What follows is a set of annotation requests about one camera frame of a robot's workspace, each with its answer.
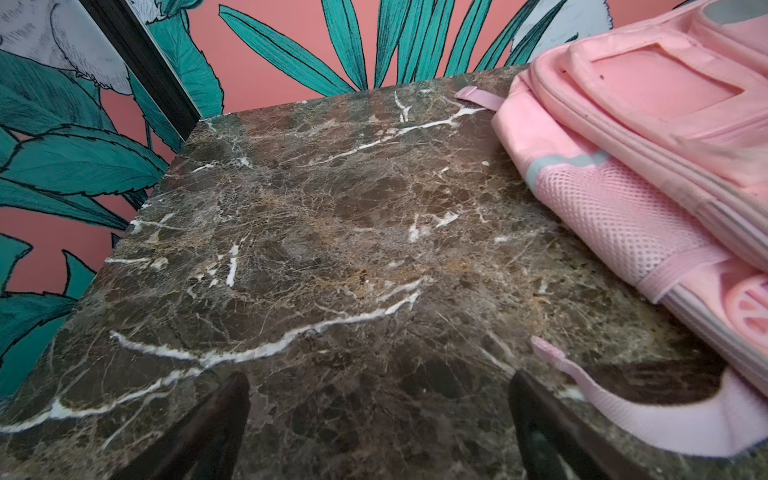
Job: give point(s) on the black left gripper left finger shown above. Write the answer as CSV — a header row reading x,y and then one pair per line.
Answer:
x,y
204,444

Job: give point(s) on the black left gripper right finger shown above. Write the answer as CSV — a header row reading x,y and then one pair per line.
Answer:
x,y
553,441

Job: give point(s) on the pink student backpack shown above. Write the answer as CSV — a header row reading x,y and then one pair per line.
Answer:
x,y
650,143

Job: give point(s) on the black left corner frame post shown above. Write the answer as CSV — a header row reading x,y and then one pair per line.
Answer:
x,y
132,41

